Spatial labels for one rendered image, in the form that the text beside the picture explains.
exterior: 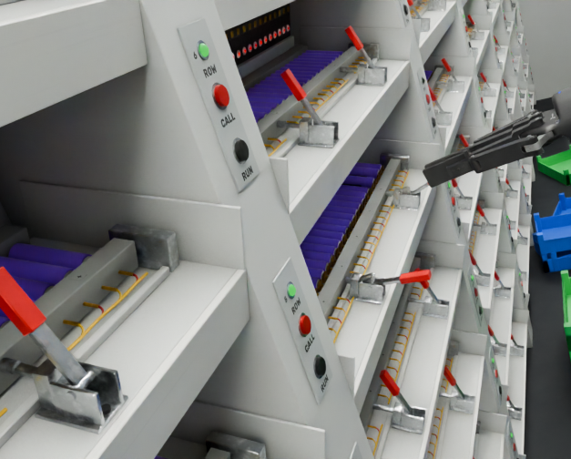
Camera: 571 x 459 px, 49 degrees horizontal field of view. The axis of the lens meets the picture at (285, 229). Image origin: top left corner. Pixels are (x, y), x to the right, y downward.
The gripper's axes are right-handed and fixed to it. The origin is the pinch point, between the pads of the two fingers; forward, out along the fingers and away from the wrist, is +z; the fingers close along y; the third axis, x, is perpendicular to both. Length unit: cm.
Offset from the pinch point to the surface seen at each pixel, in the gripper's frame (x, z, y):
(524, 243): -81, 25, 139
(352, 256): 0.5, 10.2, -21.8
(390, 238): -3.0, 9.0, -11.2
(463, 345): -39.9, 17.9, 15.7
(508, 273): -62, 21, 82
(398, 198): -1.3, 9.0, -0.9
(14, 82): 32, -1, -66
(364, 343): -4.0, 7.2, -35.9
